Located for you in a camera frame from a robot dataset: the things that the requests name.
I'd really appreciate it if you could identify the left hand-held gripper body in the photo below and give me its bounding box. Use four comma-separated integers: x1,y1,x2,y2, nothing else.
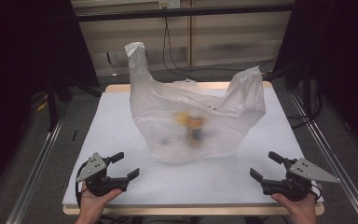
76,151,130,198

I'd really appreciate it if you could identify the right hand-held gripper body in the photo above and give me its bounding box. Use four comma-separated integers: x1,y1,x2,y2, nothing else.
260,157,341,202

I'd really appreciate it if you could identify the white translucent plastic bag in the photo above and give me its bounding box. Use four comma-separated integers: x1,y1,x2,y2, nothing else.
124,41,267,166

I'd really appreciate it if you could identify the person's right hand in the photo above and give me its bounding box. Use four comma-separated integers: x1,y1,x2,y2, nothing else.
271,192,319,224

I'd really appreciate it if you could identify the person's left hand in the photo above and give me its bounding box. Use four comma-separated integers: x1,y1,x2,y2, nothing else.
74,181,124,224

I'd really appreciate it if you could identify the black metal stand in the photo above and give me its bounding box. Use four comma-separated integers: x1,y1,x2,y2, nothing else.
300,61,314,120
44,74,75,133

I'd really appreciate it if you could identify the yellow orange object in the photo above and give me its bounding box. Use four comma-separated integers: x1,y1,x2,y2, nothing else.
173,111,207,149

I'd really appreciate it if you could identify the black curtain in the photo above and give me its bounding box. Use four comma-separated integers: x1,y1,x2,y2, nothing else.
0,0,101,201
272,0,358,157

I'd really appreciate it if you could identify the black horizontal bar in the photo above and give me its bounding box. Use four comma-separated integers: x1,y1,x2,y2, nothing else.
76,3,296,23

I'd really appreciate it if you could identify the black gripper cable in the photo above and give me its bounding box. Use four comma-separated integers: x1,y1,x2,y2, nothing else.
75,161,90,209
310,182,324,202

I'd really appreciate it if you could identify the metal floor rail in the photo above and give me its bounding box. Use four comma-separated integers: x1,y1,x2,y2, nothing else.
288,91,358,224
5,105,72,224

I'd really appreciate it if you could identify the black floor cable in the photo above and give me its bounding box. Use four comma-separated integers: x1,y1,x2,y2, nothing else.
286,77,324,131

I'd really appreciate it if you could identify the black wall cable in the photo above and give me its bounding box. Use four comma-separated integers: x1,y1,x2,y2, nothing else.
161,15,278,82

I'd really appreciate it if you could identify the white wall outlet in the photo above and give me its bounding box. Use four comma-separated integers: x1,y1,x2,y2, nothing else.
158,0,182,10

